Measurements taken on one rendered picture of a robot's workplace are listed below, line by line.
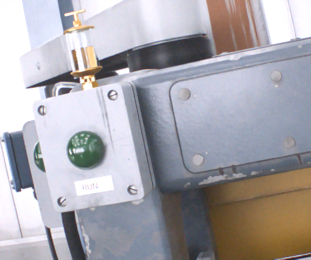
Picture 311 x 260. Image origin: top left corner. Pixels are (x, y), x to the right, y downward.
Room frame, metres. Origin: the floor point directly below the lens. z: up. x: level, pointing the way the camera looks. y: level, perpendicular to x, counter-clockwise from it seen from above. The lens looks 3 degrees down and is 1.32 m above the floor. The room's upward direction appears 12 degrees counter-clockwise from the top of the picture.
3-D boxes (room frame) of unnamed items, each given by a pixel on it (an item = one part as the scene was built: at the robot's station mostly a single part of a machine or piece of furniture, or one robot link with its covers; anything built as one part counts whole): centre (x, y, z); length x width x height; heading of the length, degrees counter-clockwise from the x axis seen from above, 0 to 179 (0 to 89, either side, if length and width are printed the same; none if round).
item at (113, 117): (0.55, 0.05, 1.29); 0.08 x 0.05 x 0.09; 78
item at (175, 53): (0.72, -0.03, 1.35); 0.09 x 0.09 x 0.03
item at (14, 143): (1.06, 0.20, 1.25); 0.10 x 0.08 x 0.12; 13
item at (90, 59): (0.61, 0.05, 1.37); 0.03 x 0.02 x 0.03; 78
